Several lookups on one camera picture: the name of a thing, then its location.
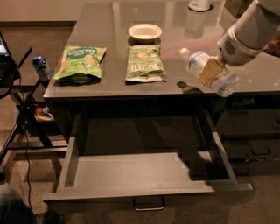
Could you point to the grey counter cabinet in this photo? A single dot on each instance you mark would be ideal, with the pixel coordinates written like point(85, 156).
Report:
point(242, 124)

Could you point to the jar of orange snacks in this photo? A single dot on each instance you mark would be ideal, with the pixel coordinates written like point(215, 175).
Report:
point(273, 47)

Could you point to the colourful items on shelf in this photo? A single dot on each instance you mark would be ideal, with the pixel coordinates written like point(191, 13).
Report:
point(43, 114)

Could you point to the black laptop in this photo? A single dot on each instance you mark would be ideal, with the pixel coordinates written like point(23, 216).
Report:
point(7, 63)

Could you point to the blue plastic water bottle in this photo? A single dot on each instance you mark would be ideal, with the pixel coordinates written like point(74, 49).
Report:
point(224, 84)

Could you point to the white paper bowl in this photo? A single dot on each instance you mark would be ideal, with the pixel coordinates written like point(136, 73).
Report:
point(145, 33)

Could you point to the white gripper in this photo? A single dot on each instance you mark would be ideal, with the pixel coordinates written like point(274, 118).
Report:
point(235, 52)

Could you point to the metal drawer handle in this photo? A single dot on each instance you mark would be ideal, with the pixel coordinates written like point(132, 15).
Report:
point(149, 203)

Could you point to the green kettle chips bag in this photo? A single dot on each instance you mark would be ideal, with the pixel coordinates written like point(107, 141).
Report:
point(144, 64)

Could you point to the open grey top drawer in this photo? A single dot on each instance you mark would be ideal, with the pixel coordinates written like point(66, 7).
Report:
point(114, 160)

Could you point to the person's knee in jeans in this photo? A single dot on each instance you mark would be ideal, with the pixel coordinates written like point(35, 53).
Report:
point(12, 208)

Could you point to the black side stand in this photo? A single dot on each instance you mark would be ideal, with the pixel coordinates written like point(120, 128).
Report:
point(23, 96)

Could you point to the green snack bag left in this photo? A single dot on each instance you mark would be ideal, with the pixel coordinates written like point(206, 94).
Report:
point(80, 64)

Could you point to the blue drink can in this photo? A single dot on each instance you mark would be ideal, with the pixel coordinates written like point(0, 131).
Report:
point(42, 68)

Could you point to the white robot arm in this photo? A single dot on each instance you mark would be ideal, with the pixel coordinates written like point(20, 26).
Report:
point(247, 38)

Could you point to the white container on counter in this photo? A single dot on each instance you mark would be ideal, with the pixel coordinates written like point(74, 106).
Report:
point(199, 5)

